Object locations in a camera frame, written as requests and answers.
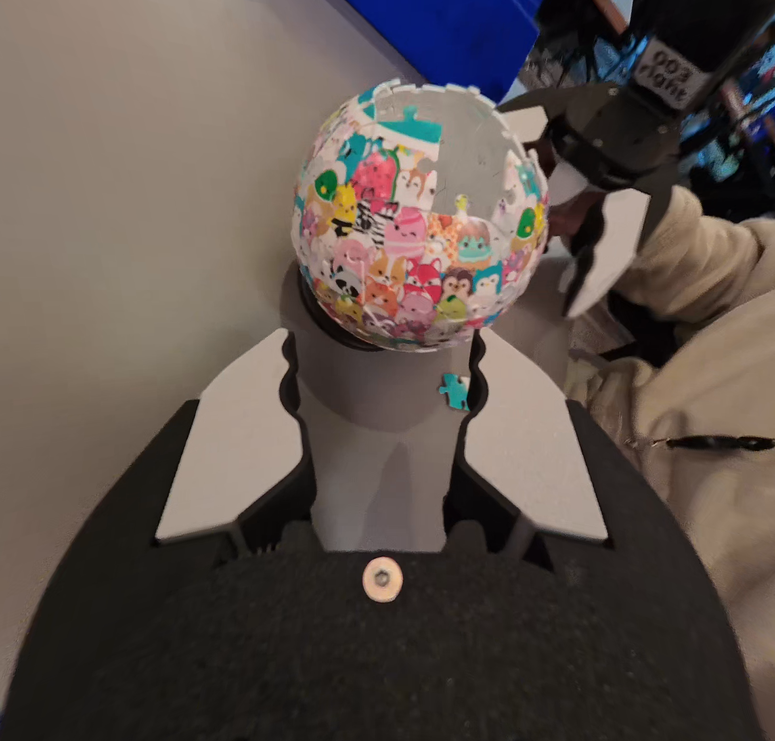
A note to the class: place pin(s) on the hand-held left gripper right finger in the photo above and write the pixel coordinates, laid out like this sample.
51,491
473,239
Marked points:
527,462

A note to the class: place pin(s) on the teal puzzle piece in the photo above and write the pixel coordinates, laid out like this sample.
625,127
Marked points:
454,389

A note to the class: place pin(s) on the blue plastic bin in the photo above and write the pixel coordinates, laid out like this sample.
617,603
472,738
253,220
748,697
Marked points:
436,20

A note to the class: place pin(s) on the person's cream hoodie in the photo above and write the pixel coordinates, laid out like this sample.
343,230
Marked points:
714,511

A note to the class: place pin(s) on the colourful puzzle ball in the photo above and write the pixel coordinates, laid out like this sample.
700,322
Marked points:
393,238

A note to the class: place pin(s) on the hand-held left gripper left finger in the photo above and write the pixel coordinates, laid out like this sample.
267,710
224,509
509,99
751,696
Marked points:
236,462

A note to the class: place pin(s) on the person's right hand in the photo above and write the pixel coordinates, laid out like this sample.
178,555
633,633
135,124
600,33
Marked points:
572,220

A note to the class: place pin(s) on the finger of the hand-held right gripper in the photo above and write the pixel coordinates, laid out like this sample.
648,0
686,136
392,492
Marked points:
527,124
623,232

